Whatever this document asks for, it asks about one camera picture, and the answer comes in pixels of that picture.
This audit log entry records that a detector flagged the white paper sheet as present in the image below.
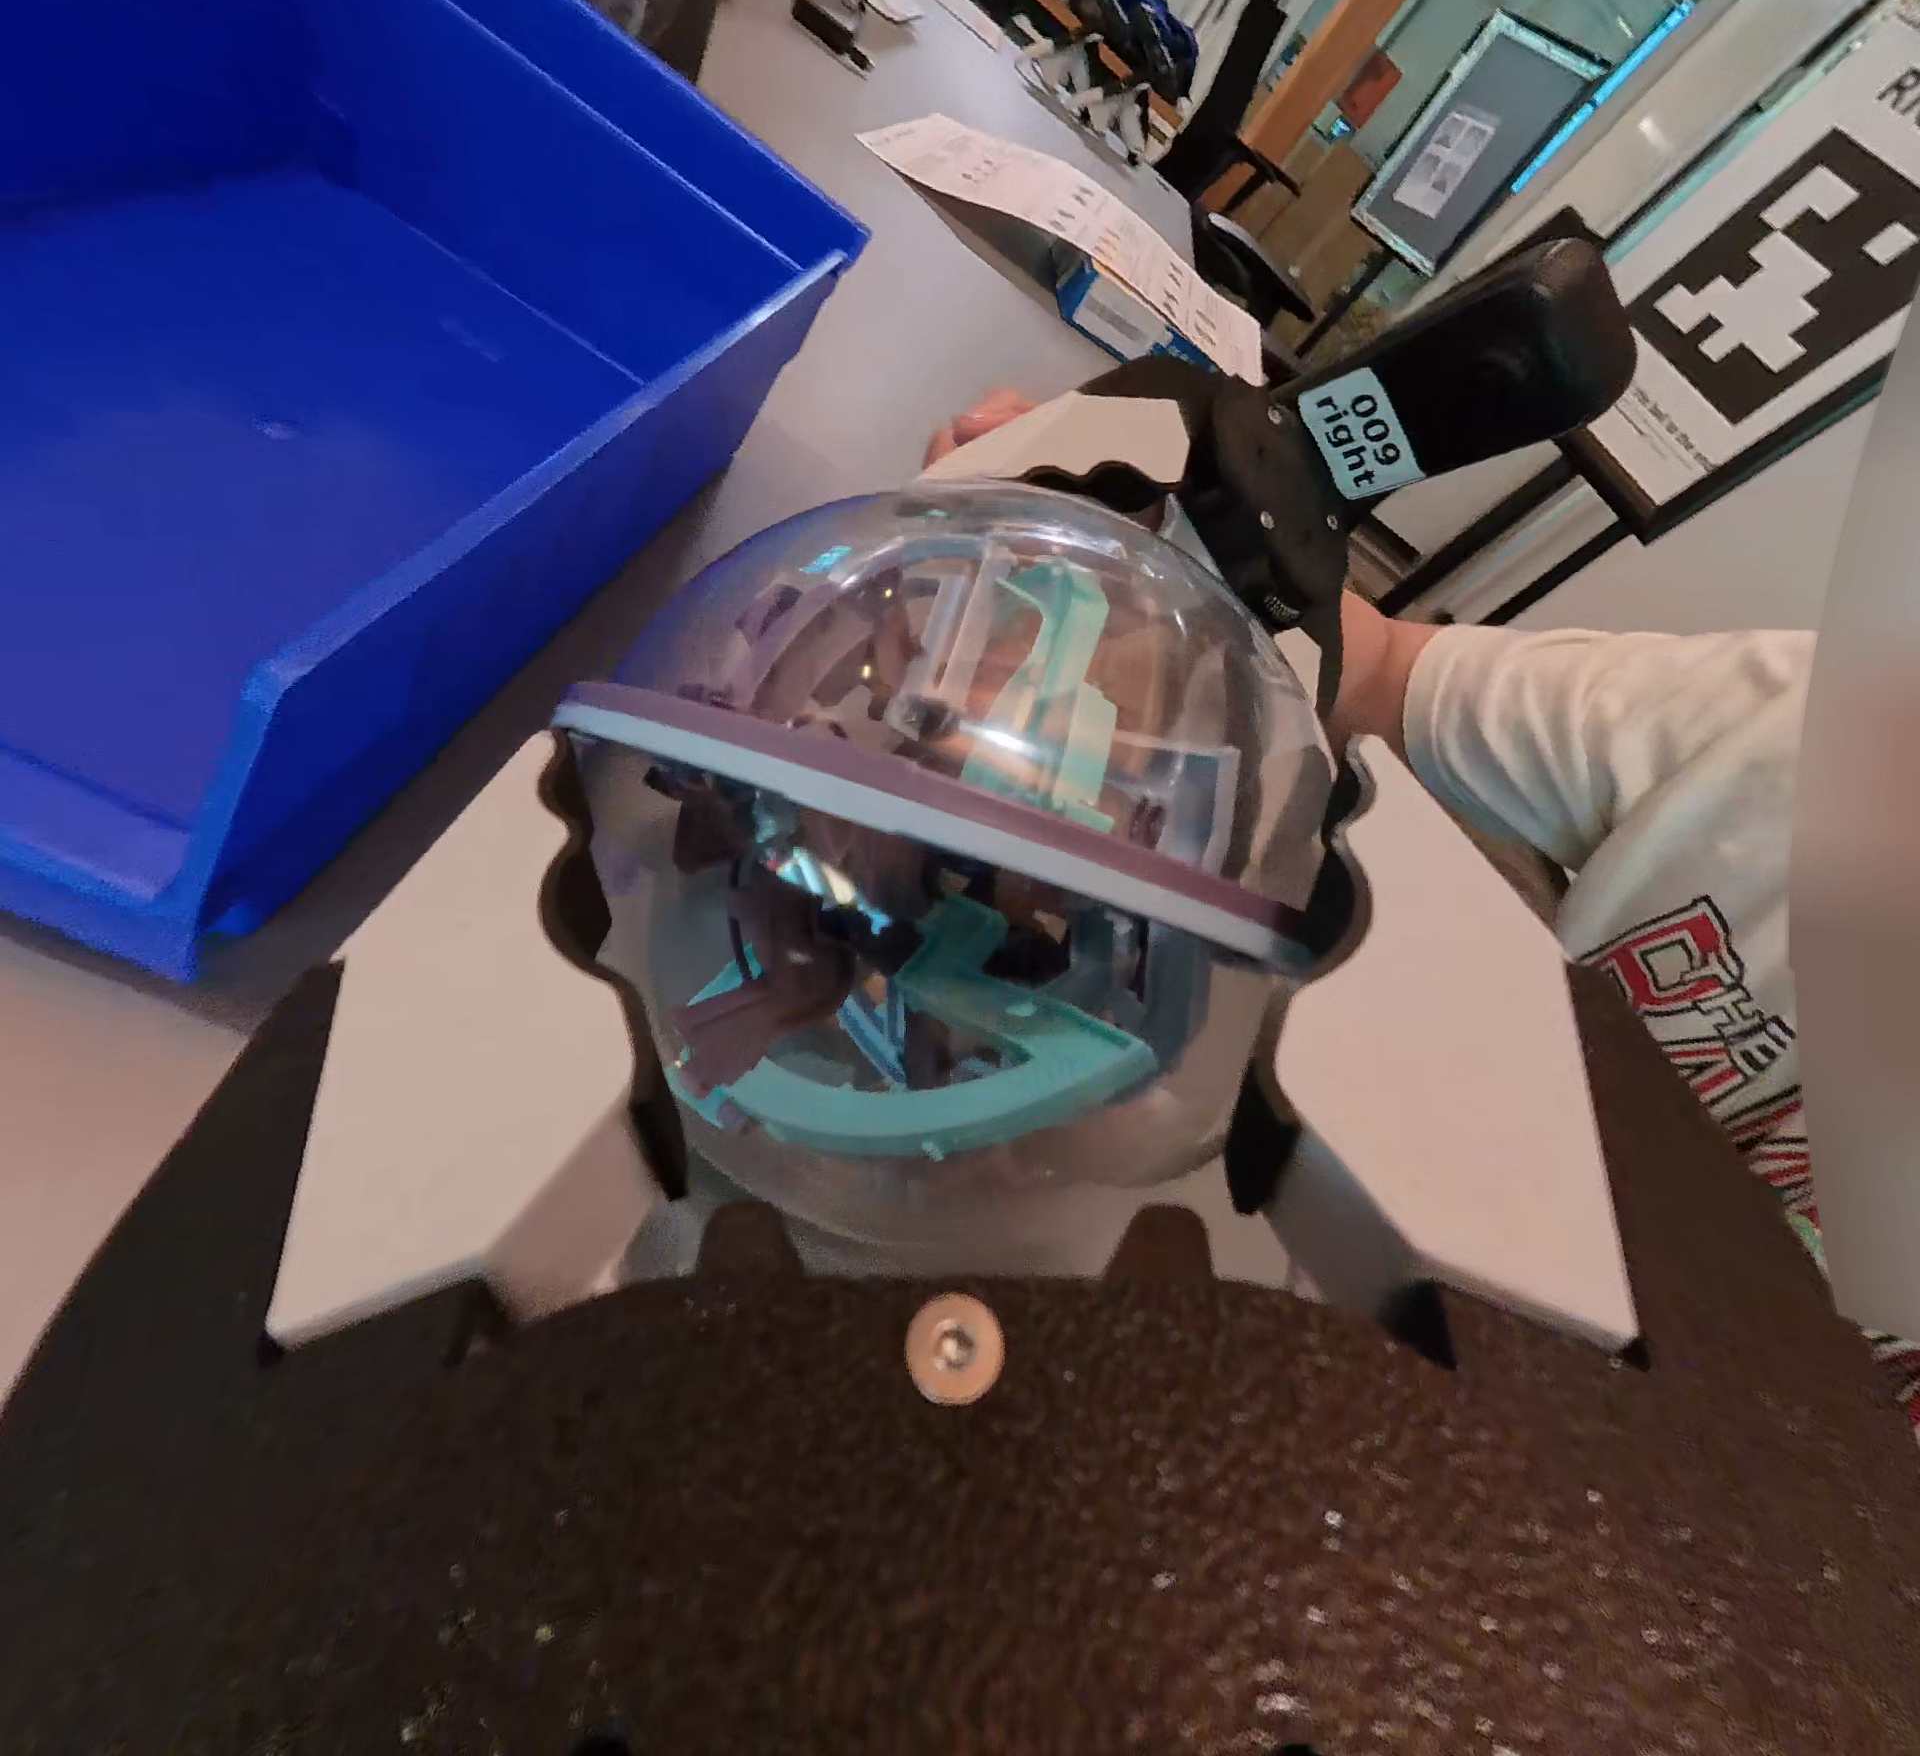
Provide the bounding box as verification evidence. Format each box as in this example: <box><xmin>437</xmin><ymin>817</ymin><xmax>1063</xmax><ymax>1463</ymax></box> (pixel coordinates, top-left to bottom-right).
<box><xmin>857</xmin><ymin>113</ymin><xmax>1274</xmax><ymax>385</ymax></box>

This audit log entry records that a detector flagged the blue plastic bin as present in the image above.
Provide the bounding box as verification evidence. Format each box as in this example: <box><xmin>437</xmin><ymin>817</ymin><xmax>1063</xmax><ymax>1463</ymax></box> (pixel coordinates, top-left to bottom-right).
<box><xmin>0</xmin><ymin>0</ymin><xmax>871</xmax><ymax>985</ymax></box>

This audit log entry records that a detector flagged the person's right hand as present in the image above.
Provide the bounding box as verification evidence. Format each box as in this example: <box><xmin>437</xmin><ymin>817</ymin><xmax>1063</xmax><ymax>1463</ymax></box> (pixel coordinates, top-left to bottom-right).
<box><xmin>926</xmin><ymin>386</ymin><xmax>1045</xmax><ymax>467</ymax></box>

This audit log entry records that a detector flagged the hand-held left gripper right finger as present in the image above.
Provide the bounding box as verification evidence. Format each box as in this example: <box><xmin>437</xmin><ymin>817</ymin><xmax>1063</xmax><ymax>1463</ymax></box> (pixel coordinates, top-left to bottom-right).
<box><xmin>1226</xmin><ymin>736</ymin><xmax>1638</xmax><ymax>1352</ymax></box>

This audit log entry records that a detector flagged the blue fabric bag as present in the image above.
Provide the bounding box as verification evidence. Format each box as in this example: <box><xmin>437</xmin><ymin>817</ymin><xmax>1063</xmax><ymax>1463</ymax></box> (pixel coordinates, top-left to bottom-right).
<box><xmin>1063</xmin><ymin>0</ymin><xmax>1204</xmax><ymax>96</ymax></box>

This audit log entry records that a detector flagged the white printed t-shirt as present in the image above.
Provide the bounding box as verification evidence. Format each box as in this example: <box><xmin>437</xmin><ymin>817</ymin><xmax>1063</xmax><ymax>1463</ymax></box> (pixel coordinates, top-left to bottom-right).
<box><xmin>1403</xmin><ymin>622</ymin><xmax>1920</xmax><ymax>1428</ymax></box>

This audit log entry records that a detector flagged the blue flat box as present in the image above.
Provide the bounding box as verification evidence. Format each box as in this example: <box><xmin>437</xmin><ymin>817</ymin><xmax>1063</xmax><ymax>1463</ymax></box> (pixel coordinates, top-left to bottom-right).
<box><xmin>1051</xmin><ymin>256</ymin><xmax>1226</xmax><ymax>367</ymax></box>

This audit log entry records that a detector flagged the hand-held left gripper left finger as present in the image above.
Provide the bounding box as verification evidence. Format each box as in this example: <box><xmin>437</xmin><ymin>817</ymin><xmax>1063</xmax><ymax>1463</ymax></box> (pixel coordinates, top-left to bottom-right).
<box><xmin>267</xmin><ymin>736</ymin><xmax>692</xmax><ymax>1345</ymax></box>

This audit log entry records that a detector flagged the clear plastic maze ball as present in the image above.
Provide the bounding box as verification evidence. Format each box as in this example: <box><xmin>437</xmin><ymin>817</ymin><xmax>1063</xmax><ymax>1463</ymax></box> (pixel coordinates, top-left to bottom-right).
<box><xmin>553</xmin><ymin>477</ymin><xmax>1339</xmax><ymax>1248</ymax></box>

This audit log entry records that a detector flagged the grey framed notice board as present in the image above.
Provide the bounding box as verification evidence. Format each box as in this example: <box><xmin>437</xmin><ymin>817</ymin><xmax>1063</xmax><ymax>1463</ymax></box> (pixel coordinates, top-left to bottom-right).
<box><xmin>1349</xmin><ymin>7</ymin><xmax>1609</xmax><ymax>276</ymax></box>

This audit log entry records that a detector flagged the black white marker sign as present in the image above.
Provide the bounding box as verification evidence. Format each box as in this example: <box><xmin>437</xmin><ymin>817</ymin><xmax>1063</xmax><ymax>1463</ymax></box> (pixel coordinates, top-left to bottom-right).
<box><xmin>1582</xmin><ymin>0</ymin><xmax>1920</xmax><ymax>547</ymax></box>

